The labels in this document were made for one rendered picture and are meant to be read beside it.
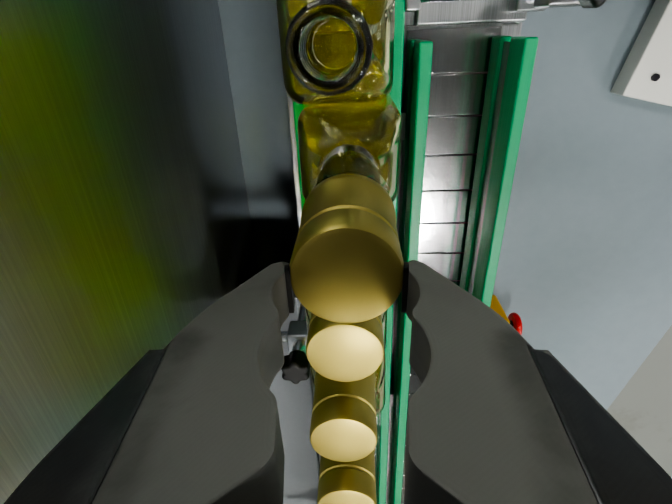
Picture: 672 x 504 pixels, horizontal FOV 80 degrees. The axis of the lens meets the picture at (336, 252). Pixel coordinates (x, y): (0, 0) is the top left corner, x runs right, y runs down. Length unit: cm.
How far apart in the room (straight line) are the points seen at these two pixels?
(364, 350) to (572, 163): 50
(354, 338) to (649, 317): 70
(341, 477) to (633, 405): 211
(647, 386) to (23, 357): 221
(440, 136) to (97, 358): 34
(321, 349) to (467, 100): 31
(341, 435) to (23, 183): 17
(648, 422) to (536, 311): 174
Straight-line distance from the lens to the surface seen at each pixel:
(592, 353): 84
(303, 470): 77
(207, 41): 50
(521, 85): 35
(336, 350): 18
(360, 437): 22
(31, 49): 21
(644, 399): 232
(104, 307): 23
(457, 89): 43
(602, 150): 65
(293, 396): 63
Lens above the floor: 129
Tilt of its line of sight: 61 degrees down
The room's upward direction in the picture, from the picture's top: 175 degrees counter-clockwise
